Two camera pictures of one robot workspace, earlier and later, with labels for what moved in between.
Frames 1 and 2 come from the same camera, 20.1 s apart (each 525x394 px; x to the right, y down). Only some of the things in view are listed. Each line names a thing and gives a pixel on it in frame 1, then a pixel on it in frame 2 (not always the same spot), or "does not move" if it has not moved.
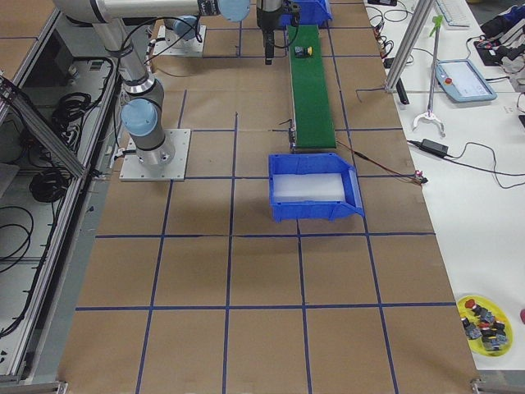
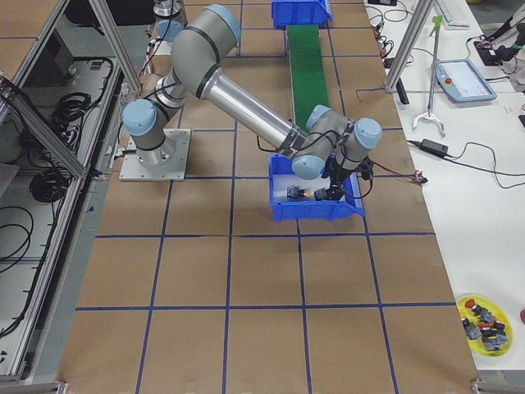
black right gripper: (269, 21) → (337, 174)
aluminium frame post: (414, 28) does not move
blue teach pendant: (462, 80) does not move
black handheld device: (402, 92) does not move
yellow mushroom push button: (301, 52) → (294, 192)
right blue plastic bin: (315, 210) does not move
